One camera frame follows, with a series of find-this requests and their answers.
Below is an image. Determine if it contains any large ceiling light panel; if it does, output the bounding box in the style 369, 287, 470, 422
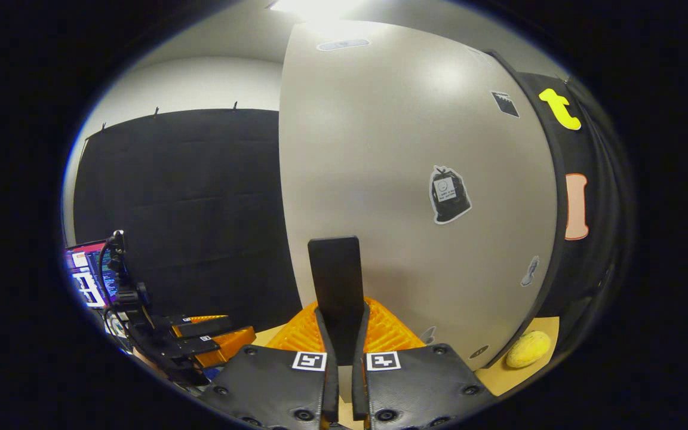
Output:
268, 0, 374, 26

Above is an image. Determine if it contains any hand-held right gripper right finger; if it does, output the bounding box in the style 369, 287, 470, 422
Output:
351, 297, 497, 430

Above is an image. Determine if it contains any light grey cabinet door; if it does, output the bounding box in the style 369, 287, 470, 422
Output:
278, 21, 561, 376

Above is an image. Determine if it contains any black backdrop cloth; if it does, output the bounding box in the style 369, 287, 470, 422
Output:
72, 72, 625, 353

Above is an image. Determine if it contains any computer screen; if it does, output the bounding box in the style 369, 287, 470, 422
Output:
64, 239, 119, 309

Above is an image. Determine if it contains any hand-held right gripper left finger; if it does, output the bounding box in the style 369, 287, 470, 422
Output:
198, 302, 340, 430

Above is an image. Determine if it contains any black cabinet door handle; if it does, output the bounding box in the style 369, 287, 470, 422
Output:
308, 236, 364, 365

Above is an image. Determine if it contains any yellow lumpy round object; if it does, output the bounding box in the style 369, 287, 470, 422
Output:
505, 330, 552, 369

